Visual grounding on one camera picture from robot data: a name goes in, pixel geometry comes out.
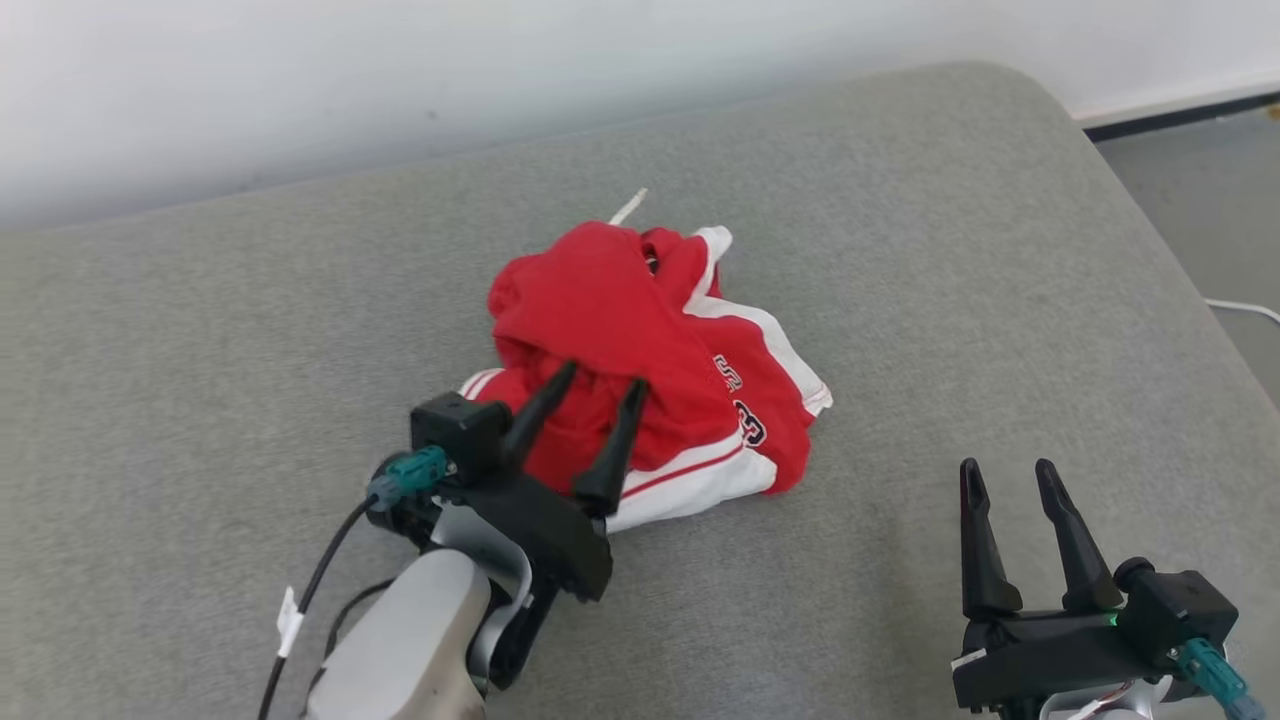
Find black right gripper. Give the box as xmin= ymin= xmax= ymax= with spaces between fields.
xmin=950 ymin=458 xmax=1167 ymax=714

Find white floor cable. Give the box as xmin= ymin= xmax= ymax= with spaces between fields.
xmin=1204 ymin=297 xmax=1280 ymax=327

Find thin black cable loop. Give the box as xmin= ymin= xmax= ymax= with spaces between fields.
xmin=322 ymin=578 xmax=396 ymax=666

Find red jersey with white sleeves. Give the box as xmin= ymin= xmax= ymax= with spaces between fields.
xmin=458 ymin=295 xmax=834 ymax=534

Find red shorts with white stripe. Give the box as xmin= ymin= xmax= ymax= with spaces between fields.
xmin=488 ymin=187 xmax=736 ymax=406

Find dark wall baseboard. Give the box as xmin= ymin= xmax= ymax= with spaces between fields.
xmin=1084 ymin=90 xmax=1280 ymax=142

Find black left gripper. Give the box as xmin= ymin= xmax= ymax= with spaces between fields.
xmin=440 ymin=361 xmax=650 ymax=603

